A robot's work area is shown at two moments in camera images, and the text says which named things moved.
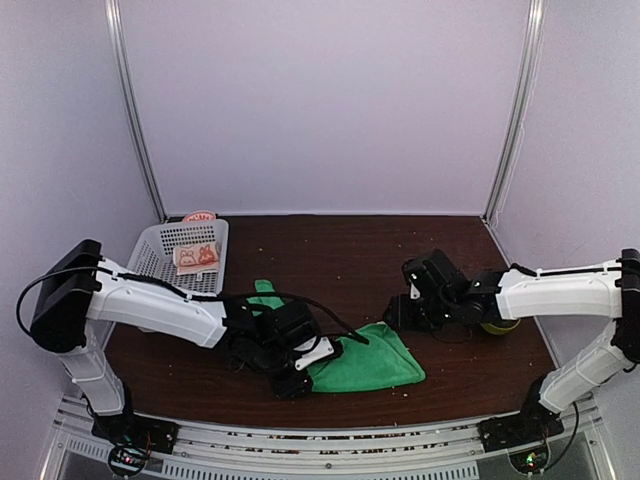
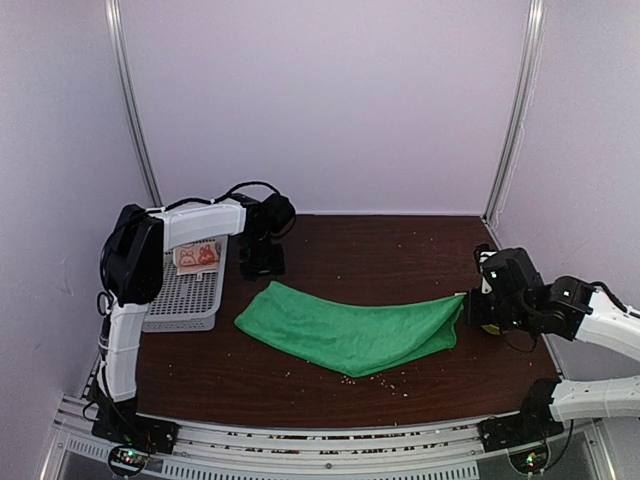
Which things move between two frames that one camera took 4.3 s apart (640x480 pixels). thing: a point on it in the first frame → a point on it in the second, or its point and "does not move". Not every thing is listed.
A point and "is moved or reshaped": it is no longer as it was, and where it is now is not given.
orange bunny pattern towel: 196,259 does not move
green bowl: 499,330 does not move
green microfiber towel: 384,361 is moved or reshaped
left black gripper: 293,387 → 276,267
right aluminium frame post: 526,84 does not move
